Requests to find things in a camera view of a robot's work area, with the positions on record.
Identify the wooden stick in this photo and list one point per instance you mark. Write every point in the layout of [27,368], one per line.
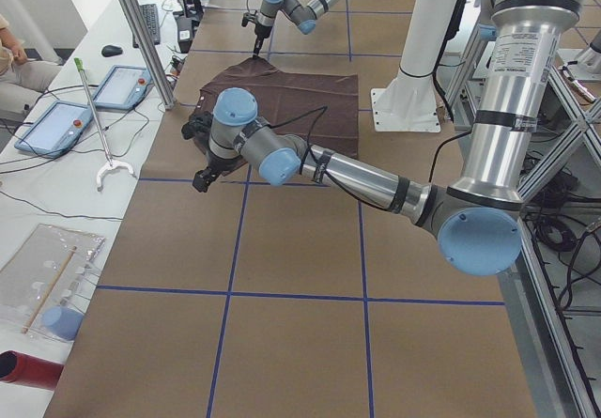
[47,292]

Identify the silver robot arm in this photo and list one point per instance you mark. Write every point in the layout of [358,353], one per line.
[303,16]
[472,210]

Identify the red cylinder tube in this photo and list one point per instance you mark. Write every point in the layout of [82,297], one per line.
[27,370]

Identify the near blue teach pendant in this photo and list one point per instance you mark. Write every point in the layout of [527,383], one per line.
[56,131]

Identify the clear plastic bag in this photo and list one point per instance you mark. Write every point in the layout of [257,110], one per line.
[27,274]

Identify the aluminium frame post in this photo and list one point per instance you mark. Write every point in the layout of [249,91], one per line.
[138,28]

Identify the blue plastic cup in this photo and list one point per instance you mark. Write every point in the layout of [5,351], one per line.
[62,321]

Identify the brown paper table cover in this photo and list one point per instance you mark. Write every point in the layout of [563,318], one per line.
[292,301]

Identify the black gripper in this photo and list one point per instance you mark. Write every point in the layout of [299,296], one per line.
[259,34]
[215,162]

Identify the black computer mouse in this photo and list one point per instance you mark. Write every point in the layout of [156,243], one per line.
[111,50]

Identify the far blue teach pendant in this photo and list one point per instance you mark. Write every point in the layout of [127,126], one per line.
[122,88]

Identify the metal reacher grabber tool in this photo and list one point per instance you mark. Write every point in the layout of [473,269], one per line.
[111,163]

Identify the aluminium truss frame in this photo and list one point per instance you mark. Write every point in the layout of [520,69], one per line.
[583,131]

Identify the black keyboard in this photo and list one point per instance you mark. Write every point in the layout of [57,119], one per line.
[151,20]

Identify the dark brown t-shirt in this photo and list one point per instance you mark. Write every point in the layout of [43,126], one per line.
[267,117]

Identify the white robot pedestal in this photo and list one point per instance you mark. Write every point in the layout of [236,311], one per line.
[408,103]

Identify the seated person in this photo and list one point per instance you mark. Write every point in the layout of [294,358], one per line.
[23,80]

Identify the blue teach pendant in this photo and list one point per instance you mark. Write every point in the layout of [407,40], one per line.
[56,131]
[122,88]

